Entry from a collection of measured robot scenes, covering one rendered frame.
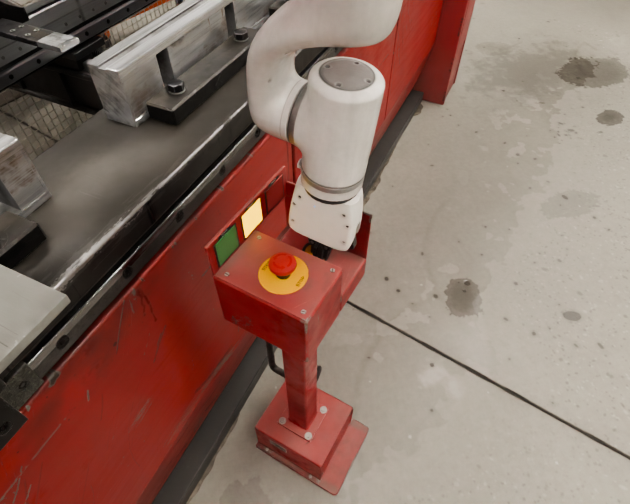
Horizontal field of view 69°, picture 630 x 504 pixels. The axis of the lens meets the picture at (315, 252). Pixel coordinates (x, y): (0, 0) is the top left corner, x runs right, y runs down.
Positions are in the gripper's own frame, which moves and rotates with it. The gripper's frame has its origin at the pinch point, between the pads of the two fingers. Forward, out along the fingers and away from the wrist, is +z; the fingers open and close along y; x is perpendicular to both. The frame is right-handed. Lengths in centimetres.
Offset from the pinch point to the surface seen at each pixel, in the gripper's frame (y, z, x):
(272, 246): -5.7, -3.7, -5.8
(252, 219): -9.9, -6.2, -4.5
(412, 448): 34, 71, 2
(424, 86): -18, 73, 170
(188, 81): -31.3, -13.1, 10.9
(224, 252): -10.3, -5.9, -11.5
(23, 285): -13.2, -25.9, -33.9
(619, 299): 81, 68, 81
